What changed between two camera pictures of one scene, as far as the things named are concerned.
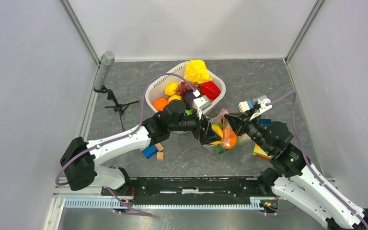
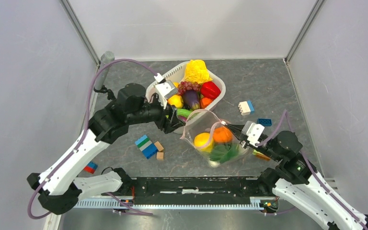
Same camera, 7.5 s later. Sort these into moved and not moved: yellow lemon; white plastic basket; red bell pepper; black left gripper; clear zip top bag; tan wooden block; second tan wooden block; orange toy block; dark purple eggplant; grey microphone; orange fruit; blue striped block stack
Moved: yellow lemon; black left gripper; orange fruit; clear zip top bag
Not moved: red bell pepper; blue striped block stack; dark purple eggplant; tan wooden block; orange toy block; white plastic basket; second tan wooden block; grey microphone
